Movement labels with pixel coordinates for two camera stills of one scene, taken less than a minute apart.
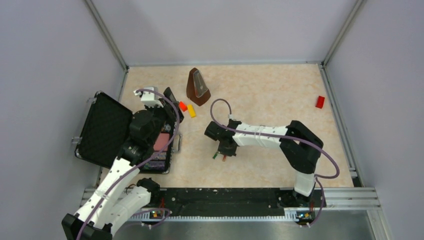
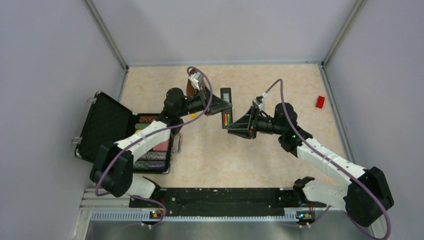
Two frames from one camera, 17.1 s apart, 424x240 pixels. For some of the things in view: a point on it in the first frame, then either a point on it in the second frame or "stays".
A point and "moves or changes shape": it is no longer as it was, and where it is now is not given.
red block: x=320 y=102 stays
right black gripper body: x=224 y=150 → x=259 y=122
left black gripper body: x=165 y=114 → x=204 y=96
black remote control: x=168 y=93 moves or changes shape
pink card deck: x=162 y=139 stays
